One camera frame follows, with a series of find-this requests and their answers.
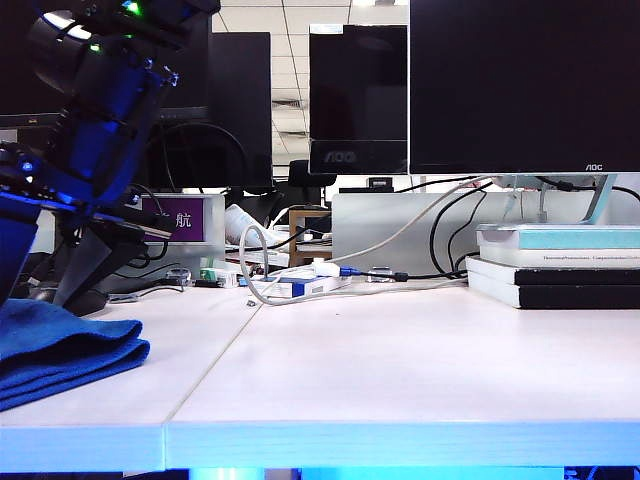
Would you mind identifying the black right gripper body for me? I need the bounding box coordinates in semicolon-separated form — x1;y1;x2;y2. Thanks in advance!
0;54;179;242

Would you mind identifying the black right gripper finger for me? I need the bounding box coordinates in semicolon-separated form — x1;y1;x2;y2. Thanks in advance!
0;194;41;306
52;219;146;309

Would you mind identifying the blue microfiber rag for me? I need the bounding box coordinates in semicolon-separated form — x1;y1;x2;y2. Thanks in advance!
0;298;151;412

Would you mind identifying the black computer mouse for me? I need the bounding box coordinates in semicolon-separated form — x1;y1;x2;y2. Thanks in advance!
74;287;109;317

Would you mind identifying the white nameplate with purple sign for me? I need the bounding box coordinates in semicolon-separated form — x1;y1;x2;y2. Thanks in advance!
127;193;226;246

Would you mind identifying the green and white small box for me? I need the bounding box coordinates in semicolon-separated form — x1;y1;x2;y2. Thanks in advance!
199;266;242;290

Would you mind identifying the black background monitor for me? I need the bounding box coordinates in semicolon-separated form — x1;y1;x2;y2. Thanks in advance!
142;32;274;194

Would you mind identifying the white plastic bag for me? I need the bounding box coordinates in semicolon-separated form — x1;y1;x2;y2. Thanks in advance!
224;204;275;247

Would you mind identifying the red and white box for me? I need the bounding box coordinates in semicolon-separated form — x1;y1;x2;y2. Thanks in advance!
225;251;290;267

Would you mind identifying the black office chair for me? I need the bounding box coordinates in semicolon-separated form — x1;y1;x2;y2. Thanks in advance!
288;159;337;206

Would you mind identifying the small wooden shelf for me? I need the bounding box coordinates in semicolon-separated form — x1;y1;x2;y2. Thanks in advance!
288;209;334;269

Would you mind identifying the blue and white box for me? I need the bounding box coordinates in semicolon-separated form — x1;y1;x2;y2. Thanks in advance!
249;276;351;300

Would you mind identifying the white adapter with blue connector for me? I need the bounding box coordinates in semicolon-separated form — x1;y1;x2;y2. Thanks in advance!
310;257;362;278

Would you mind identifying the small background AOC monitor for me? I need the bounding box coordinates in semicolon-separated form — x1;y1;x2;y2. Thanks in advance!
307;24;409;176

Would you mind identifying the grey desk partition panel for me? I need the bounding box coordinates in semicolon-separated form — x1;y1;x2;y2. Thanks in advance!
331;192;640;279

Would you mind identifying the large black AOC monitor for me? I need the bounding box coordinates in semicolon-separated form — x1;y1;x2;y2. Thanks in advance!
408;0;640;176

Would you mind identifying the white book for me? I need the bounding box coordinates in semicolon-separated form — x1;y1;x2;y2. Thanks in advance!
477;247;640;270

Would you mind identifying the silver monitor stand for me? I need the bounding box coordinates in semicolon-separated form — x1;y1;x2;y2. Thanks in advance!
492;173;624;224

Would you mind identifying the black looping cable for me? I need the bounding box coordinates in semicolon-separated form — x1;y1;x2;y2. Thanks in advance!
149;122;249;195

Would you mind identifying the grey-white cable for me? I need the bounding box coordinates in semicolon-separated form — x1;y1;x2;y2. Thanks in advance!
238;174;496;307

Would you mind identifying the black cable with ferrite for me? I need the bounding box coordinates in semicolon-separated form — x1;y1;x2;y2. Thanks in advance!
344;180;494;282

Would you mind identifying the black monitor cable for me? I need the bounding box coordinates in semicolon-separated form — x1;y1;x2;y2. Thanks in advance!
532;174;640;206

